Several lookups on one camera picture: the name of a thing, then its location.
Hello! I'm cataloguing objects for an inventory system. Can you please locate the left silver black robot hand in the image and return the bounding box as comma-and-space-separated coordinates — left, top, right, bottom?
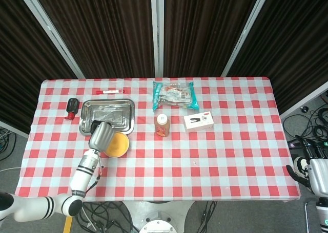
88, 119, 115, 152

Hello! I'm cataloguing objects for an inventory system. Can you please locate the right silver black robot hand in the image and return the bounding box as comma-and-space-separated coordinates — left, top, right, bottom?
286, 156, 328, 196

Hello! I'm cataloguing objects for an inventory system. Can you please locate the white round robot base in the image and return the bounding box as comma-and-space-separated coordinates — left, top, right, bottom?
122, 201, 195, 233

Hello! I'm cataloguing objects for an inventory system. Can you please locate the yellow bowl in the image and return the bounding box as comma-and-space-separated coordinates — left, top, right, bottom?
106, 131, 130, 159

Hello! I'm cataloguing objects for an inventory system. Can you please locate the stainless steel rectangular tray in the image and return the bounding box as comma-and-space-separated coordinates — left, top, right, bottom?
78, 98, 136, 136

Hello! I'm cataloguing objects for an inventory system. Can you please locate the black floor device with labels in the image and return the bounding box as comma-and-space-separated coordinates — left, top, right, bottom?
288, 134, 328, 159

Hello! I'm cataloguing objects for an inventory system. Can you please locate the grey metal tube stand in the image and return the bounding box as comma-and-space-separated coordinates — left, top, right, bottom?
304, 201, 316, 233

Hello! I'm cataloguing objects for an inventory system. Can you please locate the red white marker pen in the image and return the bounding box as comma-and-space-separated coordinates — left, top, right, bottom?
95, 89, 126, 95

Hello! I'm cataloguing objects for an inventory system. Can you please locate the brown juice bottle white cap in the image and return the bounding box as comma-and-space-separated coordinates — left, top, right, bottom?
154, 114, 171, 138

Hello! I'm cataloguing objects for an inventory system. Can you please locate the teal clear snack bag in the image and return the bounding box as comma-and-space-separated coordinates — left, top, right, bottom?
152, 80, 200, 113

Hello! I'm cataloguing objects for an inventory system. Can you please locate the white stapler box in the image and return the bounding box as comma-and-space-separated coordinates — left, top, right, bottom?
183, 111, 215, 133

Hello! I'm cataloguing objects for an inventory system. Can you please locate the red white checked tablecloth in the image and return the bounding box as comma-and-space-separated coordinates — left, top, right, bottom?
14, 76, 301, 202

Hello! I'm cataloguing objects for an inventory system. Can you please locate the dark pleated partition panel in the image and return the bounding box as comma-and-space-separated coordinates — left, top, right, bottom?
30, 0, 156, 79
0, 0, 79, 139
163, 0, 263, 78
227, 0, 328, 120

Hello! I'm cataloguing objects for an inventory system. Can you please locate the black floor cable bundle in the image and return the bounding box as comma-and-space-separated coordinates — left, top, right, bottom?
74, 201, 134, 233
281, 107, 328, 141
0, 128, 17, 162
198, 201, 218, 233

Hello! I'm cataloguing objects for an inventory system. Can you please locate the white partition post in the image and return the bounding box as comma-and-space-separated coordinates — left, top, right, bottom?
150, 0, 165, 78
14, 0, 86, 79
220, 0, 273, 77

